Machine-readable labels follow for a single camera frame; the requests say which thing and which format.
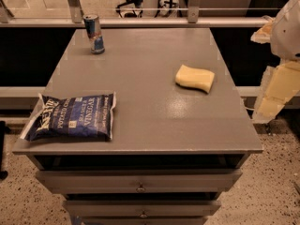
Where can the metal drawer knob upper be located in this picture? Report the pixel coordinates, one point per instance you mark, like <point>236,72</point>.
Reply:
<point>140,189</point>

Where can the metal drawer knob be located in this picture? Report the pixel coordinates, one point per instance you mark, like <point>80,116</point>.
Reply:
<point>143,215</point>
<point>140,189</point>

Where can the black office chair base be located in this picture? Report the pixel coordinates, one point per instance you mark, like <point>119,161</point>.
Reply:
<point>129,0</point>

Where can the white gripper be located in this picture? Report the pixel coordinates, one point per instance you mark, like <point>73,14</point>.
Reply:
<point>287,35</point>

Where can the grey metal railing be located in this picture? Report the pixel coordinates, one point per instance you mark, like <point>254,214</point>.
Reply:
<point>69,13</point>

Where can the grey drawer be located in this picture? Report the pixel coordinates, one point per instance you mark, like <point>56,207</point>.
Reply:
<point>133,209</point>
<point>84,182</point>

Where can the blue potato chip bag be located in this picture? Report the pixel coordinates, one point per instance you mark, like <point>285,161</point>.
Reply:
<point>88,116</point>

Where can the metal drawer knob lower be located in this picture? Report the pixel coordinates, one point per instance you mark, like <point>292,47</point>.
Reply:
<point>143,215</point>

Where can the yellow sponge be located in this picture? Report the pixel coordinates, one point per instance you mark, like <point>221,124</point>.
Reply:
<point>197,78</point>

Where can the lower grey drawer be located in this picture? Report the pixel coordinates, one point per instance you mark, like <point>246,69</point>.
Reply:
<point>133,209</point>

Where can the top grey drawer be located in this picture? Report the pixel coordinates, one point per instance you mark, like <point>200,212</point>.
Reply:
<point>84,182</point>

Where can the blue silver drink can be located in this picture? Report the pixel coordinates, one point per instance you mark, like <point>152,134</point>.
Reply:
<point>92,26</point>

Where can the grey drawer cabinet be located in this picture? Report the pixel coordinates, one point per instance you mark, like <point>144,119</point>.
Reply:
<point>158,124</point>

